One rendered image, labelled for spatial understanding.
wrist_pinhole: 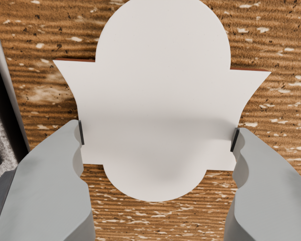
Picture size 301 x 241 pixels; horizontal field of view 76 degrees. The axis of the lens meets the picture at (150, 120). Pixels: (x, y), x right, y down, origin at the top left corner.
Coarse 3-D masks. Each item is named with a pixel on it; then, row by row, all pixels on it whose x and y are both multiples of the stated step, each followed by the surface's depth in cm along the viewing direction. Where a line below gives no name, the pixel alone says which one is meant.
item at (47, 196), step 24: (72, 120) 11; (48, 144) 9; (72, 144) 9; (24, 168) 8; (48, 168) 8; (72, 168) 8; (24, 192) 7; (48, 192) 7; (72, 192) 7; (0, 216) 6; (24, 216) 6; (48, 216) 6; (72, 216) 6; (0, 240) 5; (24, 240) 5; (48, 240) 5; (72, 240) 6
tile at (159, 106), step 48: (144, 0) 9; (192, 0) 9; (144, 48) 10; (192, 48) 10; (96, 96) 11; (144, 96) 11; (192, 96) 11; (240, 96) 11; (96, 144) 13; (144, 144) 13; (192, 144) 13; (144, 192) 15
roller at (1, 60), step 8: (0, 48) 13; (0, 56) 13; (0, 64) 13; (0, 72) 14; (8, 72) 13; (8, 80) 14; (8, 88) 14; (16, 104) 15; (16, 112) 15; (24, 136) 16
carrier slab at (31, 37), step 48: (0, 0) 10; (48, 0) 10; (96, 0) 10; (240, 0) 10; (288, 0) 10; (48, 48) 11; (96, 48) 11; (240, 48) 11; (288, 48) 11; (48, 96) 12; (288, 96) 12; (288, 144) 14; (96, 192) 16; (192, 192) 16; (96, 240) 19; (144, 240) 19; (192, 240) 19
